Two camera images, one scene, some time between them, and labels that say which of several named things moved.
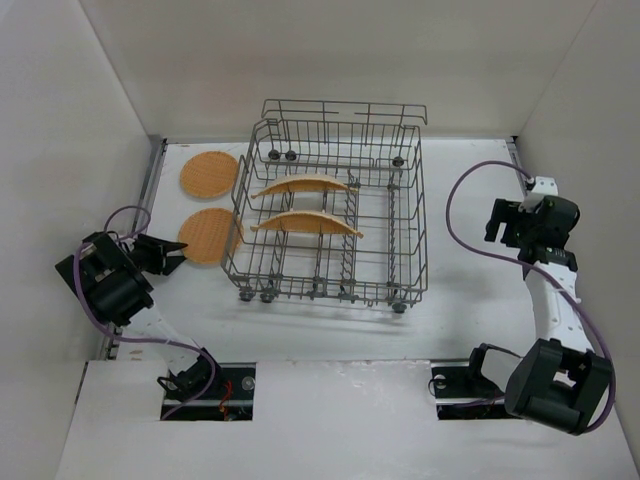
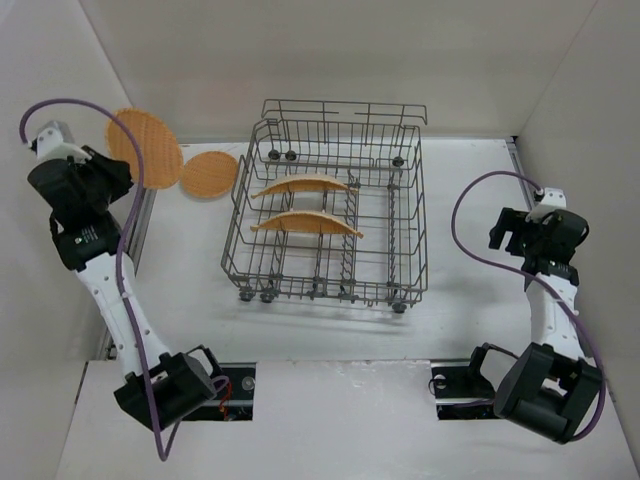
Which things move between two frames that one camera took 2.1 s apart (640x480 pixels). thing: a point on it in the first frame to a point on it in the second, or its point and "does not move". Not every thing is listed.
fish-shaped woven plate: x=307 y=221 does not move
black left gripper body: x=148 y=253 to x=114 y=173
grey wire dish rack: x=330 y=204 does not move
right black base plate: x=461 y=394 does not move
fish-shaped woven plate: x=305 y=183 does not move
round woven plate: x=211 y=234 to x=162 y=154
